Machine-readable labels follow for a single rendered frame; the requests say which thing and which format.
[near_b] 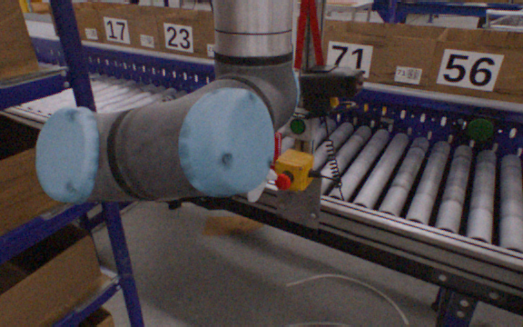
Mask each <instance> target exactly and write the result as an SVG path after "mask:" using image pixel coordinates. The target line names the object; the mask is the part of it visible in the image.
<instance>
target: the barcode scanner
mask: <svg viewBox="0 0 523 327"><path fill-rule="evenodd" d="M299 87H300V93H301V94H302V95H303V96H306V97H308V99H309V103H310V109H311V111H310V112H308V113H307V114H305V118H306V119H312V118H322V117H327V116H329V112H334V111H335V107H334V106H336V105H338V104H339V101H338V98H342V97H348V98H353V97H355V96H356V95H357V94H358V93H359V91H361V89H362V87H364V73H363V71H361V70H360V69H355V70H354V69H353V68H351V67H338V66H337V65H314V66H313V67H312V68H310V69H308V70H306V71H304V72H303V73H302V74H300V77H299Z"/></svg>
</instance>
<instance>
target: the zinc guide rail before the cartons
mask: <svg viewBox="0 0 523 327"><path fill-rule="evenodd" d="M29 35H30V37H33V38H41V39H47V40H54V41H60V39H59V37H58V36H50V35H38V34H37V33H30V32H29ZM82 43H83V45H85V46H91V47H98V48H104V49H111V50H117V51H119V52H124V53H130V54H137V55H149V56H155V57H162V58H168V59H174V60H181V61H187V63H194V64H205V65H212V66H214V60H212V59H204V58H198V57H190V56H185V55H178V54H166V53H158V52H152V51H144V49H138V48H131V47H125V46H118V45H105V44H98V43H91V42H85V41H84V40H82ZM362 88H364V89H370V90H376V91H382V92H389V93H395V94H401V95H404V94H407V95H408V96H414V97H420V98H427V99H432V100H440V101H445V102H452V103H458V104H470V105H477V106H485V107H490V108H498V109H503V110H510V111H517V112H523V104H513V103H507V102H500V101H499V100H496V101H492V99H486V98H478V97H472V96H465V95H457V94H445V93H439V92H431V91H425V90H418V89H411V88H404V87H397V86H390V85H385V84H372V83H365V82H364V87H362Z"/></svg>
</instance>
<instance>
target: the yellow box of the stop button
mask: <svg viewBox="0 0 523 327"><path fill-rule="evenodd" d="M313 163H314V156H313V154H307V153H304V152H299V151H295V150H292V149H288V150H287V151H285V152H284V153H282V154H281V156H280V157H279V158H278V160H277V161H276V164H275V174H276V175H279V174H284V175H287V176H288V177H289V178H290V180H291V187H290V189H289V190H290V191H293V192H295V193H297V192H298V193H300V192H301V191H304V190H305V189H306V187H307V186H308V184H309V183H310V182H311V181H312V178H315V179H321V177H322V178H325V179H329V180H332V181H336V182H340V180H338V179H335V178H330V177H328V176H325V175H322V173H320V171H317V170H313Z"/></svg>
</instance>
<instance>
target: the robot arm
mask: <svg viewBox="0 0 523 327"><path fill-rule="evenodd" d="M213 11H214V29H215V44H214V46H213V52H214V70H215V80H213V81H212V82H210V83H208V84H206V85H205V86H203V87H201V88H199V89H198V90H196V91H194V93H192V94H189V95H187V96H185V97H183V98H180V99H177V100H172V101H168V102H163V103H158V104H149V105H144V106H139V107H135V108H129V109H124V111H120V112H114V113H109V114H100V113H95V112H91V110H90V109H88V108H86V107H82V106H81V107H63V108H61V109H59V110H57V111H55V112H54V114H53V115H51V116H50V117H49V118H48V119H47V120H46V122H45V123H44V126H43V129H42V131H41V133H40V135H38V138H37V143H36V147H35V171H36V176H37V179H38V182H40V184H41V186H42V188H43V190H44V191H45V193H46V194H47V195H48V196H50V197H52V198H54V200H55V201H57V202H60V203H72V204H75V205H79V204H82V203H126V202H128V201H164V202H167V204H169V205H170V206H171V207H173V208H177V207H182V203H185V202H191V203H192V204H194V205H197V206H199V207H202V208H204V209H207V210H209V211H215V210H228V208H229V205H230V201H231V198H232V196H233V195H235V194H238V193H247V199H248V201H250V202H255V201H257V200H258V199H259V197H260V195H261V193H262V191H263V189H264V186H265V185H266V183H267V182H268V181H270V180H277V177H278V176H277V175H276V174H275V172H274V171H273V170H272V169H271V164H272V163H273V158H274V149H275V138H274V135H275V134H276V133H277V132H278V131H279V130H280V129H281V128H282V127H283V126H284V125H286V124H287V123H288V122H289V121H290V119H291V117H292V116H293V114H294V112H295V110H296V106H297V103H298V100H299V93H300V89H299V83H298V80H297V77H296V74H295V73H294V71H293V69H292V66H293V44H292V41H291V39H292V13H293V0H213ZM198 199H199V200H198ZM225 199H226V200H225ZM197 200H198V202H197ZM200 203H201V204H200ZM216 206H223V207H216Z"/></svg>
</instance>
